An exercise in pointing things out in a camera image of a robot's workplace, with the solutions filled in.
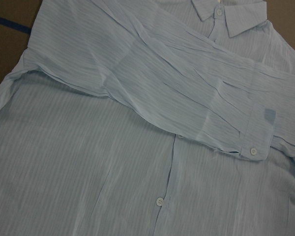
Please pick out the light blue button shirt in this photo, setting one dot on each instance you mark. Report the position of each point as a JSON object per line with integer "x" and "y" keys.
{"x": 149, "y": 118}

